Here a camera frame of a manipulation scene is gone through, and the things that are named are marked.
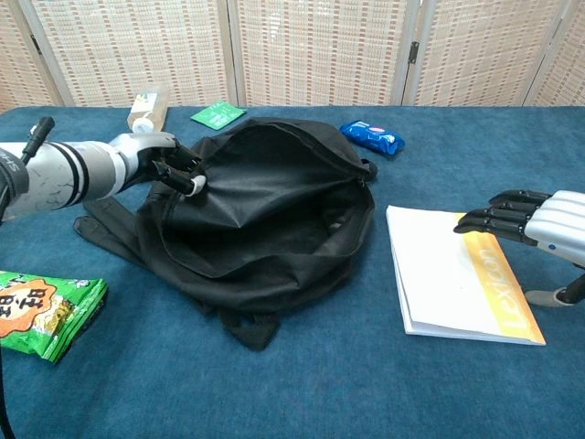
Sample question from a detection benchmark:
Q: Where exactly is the white and yellow notebook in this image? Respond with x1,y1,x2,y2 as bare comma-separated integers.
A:
386,204,548,347

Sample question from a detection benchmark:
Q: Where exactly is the green tea sachet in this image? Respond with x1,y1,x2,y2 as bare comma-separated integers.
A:
189,99,248,127

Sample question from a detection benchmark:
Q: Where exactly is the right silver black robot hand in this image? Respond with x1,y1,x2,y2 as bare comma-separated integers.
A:
453,189,585,308

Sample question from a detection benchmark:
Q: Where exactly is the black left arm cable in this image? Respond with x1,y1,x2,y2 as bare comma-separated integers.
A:
0,349,17,439

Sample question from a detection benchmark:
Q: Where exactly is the green orange snack bag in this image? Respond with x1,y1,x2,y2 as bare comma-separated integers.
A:
0,269,110,366

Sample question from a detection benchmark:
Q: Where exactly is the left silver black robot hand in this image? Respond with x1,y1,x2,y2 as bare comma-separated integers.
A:
109,131,207,198

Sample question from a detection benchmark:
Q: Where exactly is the blue felt table cover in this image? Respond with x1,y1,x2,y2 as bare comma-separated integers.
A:
0,105,585,439

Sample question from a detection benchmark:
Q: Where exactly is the woven folding screen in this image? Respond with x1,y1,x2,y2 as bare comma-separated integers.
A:
0,0,585,114

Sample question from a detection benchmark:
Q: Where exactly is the blue cookie packet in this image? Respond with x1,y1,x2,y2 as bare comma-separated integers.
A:
338,119,406,157

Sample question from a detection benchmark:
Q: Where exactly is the clear plastic bottle white cap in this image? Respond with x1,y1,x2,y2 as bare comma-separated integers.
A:
126,84,170,134

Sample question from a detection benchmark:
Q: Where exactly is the black fabric backpack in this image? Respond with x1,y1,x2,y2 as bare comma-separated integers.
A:
73,116,379,352

